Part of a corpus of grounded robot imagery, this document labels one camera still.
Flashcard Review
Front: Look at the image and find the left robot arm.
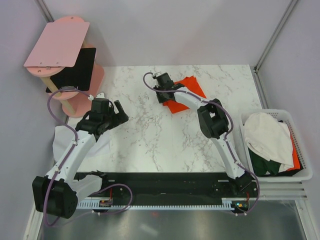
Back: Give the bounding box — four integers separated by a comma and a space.
32, 97, 129, 219

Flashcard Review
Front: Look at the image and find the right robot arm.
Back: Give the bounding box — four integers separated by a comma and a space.
151, 73, 247, 197

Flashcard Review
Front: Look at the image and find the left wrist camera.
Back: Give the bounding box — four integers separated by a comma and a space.
88, 92, 105, 101

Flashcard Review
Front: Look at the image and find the white t shirt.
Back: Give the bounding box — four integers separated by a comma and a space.
244, 112, 294, 171

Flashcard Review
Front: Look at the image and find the white cable duct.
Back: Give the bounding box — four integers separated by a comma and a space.
76, 198, 234, 211

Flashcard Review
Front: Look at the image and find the white cloth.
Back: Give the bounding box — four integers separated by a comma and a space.
52, 125, 110, 162

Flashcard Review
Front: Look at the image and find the pink clipboard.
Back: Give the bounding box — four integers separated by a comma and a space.
23, 21, 90, 68

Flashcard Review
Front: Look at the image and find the white laundry basket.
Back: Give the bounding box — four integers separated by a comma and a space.
239, 109, 313, 183

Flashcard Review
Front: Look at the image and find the dark green t shirt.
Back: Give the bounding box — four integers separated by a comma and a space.
248, 149, 281, 177

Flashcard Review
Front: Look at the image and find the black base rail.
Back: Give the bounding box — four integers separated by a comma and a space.
90, 171, 258, 205

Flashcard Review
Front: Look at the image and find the black clipboard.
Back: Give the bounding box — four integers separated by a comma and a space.
50, 47, 97, 91

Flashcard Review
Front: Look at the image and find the orange t shirt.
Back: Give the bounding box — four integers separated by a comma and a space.
162, 76, 206, 114

